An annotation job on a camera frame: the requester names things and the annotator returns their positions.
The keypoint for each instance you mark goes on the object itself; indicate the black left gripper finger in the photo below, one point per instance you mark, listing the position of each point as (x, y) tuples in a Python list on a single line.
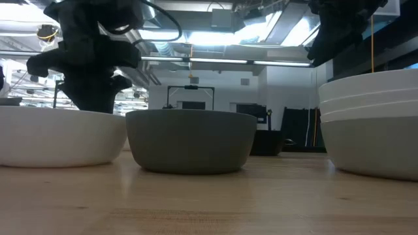
[(104, 94), (78, 94)]

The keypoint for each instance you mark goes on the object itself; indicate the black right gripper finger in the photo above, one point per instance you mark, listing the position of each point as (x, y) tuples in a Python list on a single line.
[(326, 49)]

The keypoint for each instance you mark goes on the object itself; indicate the white bowl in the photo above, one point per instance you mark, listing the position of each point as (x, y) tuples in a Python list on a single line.
[(375, 112), (375, 85), (58, 137), (375, 100)]

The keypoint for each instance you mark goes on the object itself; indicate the dark grey bowl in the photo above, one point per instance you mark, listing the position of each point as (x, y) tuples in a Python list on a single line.
[(189, 140)]

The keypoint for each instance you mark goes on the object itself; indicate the light grey bowl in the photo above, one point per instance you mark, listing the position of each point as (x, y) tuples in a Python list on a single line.
[(375, 147)]

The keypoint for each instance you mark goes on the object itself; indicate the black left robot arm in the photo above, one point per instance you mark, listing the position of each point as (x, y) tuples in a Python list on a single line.
[(91, 16)]

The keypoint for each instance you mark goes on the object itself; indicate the black monitor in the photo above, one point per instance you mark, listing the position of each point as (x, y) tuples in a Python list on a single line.
[(193, 105), (9, 101), (251, 112)]

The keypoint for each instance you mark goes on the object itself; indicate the black panels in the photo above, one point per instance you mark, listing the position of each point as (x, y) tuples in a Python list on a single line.
[(295, 127)]

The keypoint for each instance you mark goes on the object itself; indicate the grey ceiling box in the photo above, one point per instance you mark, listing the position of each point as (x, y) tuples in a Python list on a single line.
[(222, 18)]

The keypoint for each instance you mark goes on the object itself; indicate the black bowl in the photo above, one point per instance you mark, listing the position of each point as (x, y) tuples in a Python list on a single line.
[(266, 142)]

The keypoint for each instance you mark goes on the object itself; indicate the long ceiling light bar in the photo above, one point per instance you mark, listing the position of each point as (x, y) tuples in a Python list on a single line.
[(215, 60)]

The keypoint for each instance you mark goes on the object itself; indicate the black camera rig frame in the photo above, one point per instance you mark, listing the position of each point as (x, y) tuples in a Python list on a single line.
[(55, 94)]

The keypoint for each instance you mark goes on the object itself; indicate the black frame stand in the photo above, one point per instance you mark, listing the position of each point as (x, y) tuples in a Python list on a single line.
[(191, 87)]

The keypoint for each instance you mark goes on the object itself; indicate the grey wall box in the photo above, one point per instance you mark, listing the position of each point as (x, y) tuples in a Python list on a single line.
[(194, 80), (245, 81)]

